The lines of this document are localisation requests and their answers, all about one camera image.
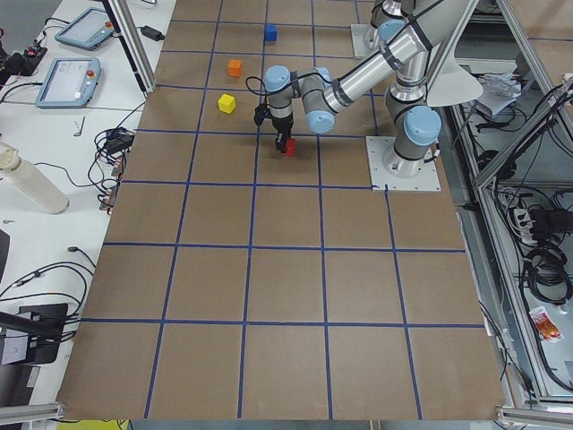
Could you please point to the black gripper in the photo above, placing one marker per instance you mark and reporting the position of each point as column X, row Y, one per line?
column 282, row 124

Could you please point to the red wooden block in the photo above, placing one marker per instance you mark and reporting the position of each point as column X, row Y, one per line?
column 290, row 147

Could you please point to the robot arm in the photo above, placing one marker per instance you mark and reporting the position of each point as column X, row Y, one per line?
column 399, row 31
column 323, row 96

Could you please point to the yellow wooden block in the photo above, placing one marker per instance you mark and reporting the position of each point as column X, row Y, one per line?
column 227, row 104

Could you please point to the orange wooden block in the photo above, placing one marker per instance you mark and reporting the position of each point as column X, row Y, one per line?
column 235, row 68

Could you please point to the blue wooden block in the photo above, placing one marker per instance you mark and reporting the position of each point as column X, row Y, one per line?
column 270, row 32

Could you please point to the black power adapter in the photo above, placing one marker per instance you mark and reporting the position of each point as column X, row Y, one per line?
column 152, row 33

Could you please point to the near teach pendant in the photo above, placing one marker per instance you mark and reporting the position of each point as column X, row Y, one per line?
column 69, row 83

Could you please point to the teach pendant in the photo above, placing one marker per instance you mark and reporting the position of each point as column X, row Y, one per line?
column 88, row 31
column 69, row 83

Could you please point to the far teach pendant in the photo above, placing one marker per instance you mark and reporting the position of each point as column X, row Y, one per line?
column 88, row 31

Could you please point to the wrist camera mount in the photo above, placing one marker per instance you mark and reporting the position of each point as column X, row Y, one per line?
column 261, row 113

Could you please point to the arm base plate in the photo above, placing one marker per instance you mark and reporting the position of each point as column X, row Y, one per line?
column 365, row 39
column 391, row 173

